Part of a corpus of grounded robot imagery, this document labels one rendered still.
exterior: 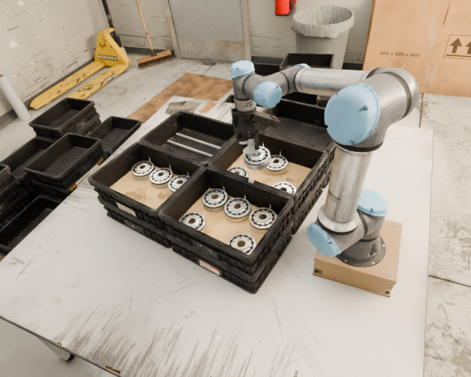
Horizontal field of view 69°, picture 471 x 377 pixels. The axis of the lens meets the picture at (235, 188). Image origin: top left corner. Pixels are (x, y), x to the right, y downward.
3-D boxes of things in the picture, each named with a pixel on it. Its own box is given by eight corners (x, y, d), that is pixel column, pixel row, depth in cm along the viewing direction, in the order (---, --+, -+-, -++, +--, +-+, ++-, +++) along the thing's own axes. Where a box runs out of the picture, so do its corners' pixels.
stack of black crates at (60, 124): (87, 142, 305) (66, 96, 274) (114, 148, 295) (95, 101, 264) (55, 170, 279) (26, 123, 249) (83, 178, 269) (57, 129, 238)
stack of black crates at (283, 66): (333, 104, 310) (338, 54, 279) (324, 124, 289) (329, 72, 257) (287, 99, 325) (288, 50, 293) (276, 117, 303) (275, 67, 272)
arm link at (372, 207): (389, 228, 112) (400, 198, 103) (360, 247, 107) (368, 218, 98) (360, 207, 120) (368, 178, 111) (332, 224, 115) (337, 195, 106)
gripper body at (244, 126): (232, 133, 130) (229, 105, 122) (254, 128, 131) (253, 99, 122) (238, 144, 124) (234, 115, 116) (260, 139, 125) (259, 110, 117)
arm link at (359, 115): (363, 245, 108) (419, 82, 70) (328, 269, 102) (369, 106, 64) (335, 221, 115) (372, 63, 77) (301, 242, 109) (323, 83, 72)
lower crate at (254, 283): (294, 238, 137) (294, 218, 129) (255, 298, 120) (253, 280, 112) (214, 204, 156) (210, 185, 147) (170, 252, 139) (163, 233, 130)
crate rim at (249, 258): (294, 203, 123) (295, 197, 121) (251, 264, 106) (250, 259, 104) (206, 170, 141) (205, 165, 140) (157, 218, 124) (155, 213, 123)
